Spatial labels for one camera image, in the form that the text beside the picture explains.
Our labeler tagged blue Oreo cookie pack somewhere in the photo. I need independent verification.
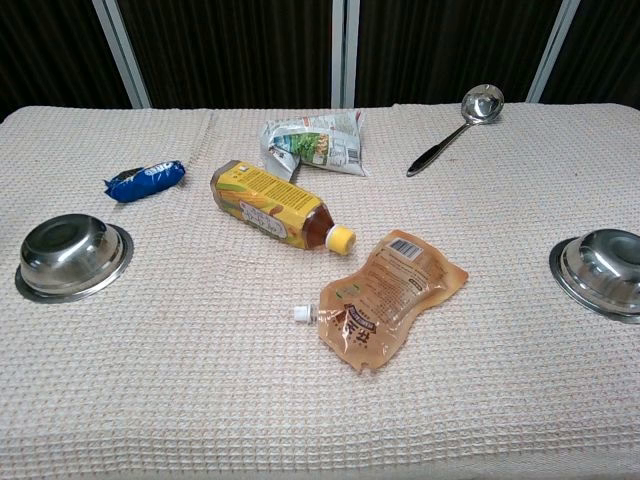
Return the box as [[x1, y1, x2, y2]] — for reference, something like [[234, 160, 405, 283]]
[[103, 159, 187, 204]]

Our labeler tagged orange spout pouch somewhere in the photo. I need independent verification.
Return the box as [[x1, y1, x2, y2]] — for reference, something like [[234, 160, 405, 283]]
[[292, 229, 470, 375]]

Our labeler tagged metal ladle with black handle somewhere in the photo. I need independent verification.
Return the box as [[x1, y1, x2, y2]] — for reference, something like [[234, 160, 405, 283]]
[[405, 83, 505, 178]]

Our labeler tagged grey metal frame post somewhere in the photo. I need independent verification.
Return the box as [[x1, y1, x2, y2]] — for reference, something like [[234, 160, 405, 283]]
[[331, 0, 359, 109], [91, 0, 152, 109], [526, 0, 582, 104]]

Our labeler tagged beige waffle tablecloth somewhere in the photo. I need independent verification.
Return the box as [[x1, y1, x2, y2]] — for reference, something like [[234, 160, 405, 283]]
[[0, 103, 640, 480]]

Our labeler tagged crumpled white green snack bag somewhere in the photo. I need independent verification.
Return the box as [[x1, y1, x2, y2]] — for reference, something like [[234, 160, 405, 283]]
[[258, 109, 370, 182]]

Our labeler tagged yellow label tea bottle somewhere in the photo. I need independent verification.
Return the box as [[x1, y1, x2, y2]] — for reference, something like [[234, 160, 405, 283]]
[[209, 159, 357, 256]]

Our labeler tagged metal bowl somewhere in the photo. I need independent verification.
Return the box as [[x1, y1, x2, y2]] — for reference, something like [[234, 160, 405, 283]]
[[548, 228, 640, 324], [14, 213, 135, 304]]

